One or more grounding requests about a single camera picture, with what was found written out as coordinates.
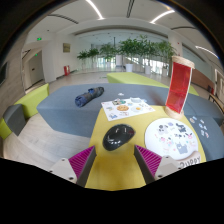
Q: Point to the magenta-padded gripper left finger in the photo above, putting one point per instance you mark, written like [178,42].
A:
[81,163]

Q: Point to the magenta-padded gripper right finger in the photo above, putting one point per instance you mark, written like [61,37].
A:
[150,161]

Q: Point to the black computer mouse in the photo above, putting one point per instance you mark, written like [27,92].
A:
[116,137]

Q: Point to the round white printed mouse pad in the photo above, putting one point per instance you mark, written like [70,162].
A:
[173,136]

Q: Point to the grey upholstered bench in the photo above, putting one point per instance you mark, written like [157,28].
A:
[63,110]
[203,108]
[215,146]

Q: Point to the white sticker sheet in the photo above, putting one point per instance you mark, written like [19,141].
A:
[126,109]

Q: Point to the group of small loose stickers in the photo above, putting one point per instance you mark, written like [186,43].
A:
[192,120]

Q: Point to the dark blue folded umbrella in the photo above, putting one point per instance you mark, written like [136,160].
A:
[87,96]

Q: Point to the small white loose sticker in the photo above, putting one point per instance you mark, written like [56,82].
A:
[120,94]

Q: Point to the lime green bench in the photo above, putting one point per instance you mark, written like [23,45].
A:
[194,91]
[33,100]
[133,78]

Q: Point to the dark grey seat block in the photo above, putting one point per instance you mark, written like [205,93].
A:
[15,118]

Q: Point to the red fire extinguishers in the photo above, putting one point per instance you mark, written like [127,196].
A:
[66,70]

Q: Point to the white door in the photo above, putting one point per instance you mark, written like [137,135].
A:
[35,70]

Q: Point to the group of potted green plants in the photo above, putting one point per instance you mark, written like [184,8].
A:
[133,48]

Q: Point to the green exit sign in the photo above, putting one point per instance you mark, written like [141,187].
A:
[39,39]

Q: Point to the group of ceiling light strips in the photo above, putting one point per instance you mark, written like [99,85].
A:
[95,9]

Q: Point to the framed wall picture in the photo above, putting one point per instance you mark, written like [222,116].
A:
[66,47]

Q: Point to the black wall screen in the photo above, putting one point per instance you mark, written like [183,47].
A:
[3,74]

